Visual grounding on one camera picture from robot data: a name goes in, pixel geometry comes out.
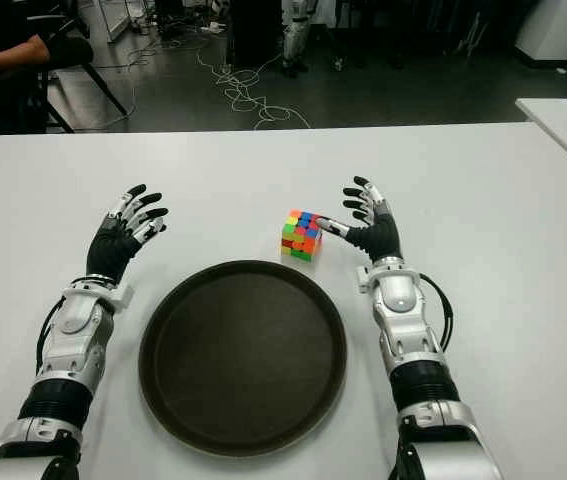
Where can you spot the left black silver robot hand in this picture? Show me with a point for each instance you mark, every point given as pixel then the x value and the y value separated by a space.
pixel 108 250

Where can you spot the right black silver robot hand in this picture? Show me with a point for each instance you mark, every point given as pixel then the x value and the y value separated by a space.
pixel 383 240

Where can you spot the multicoloured Rubik's cube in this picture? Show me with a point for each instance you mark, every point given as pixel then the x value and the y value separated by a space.
pixel 299 240

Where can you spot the left silver black robot arm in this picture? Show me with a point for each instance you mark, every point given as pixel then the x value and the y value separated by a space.
pixel 73 325

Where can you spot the right silver black robot arm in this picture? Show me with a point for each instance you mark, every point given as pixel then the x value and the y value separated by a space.
pixel 403 295

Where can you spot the dark brown round plate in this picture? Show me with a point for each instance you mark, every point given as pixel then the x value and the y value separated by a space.
pixel 243 350

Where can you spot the black chair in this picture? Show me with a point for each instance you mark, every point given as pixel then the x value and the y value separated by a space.
pixel 108 95

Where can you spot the seated person in black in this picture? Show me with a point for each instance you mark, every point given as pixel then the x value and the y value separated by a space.
pixel 8 55

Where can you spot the white humanoid robot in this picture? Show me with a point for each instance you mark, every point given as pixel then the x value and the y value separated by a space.
pixel 293 40

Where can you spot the folded metal stand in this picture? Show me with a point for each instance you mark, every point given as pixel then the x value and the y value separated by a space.
pixel 473 35

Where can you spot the white panel board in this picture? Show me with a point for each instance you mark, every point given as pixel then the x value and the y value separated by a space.
pixel 113 20

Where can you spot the black cabinet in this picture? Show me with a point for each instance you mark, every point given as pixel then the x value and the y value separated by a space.
pixel 258 35

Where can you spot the white cabinet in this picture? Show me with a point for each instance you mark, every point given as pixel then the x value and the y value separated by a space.
pixel 558 30

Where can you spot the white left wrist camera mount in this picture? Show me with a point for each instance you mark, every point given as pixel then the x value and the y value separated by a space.
pixel 122 299

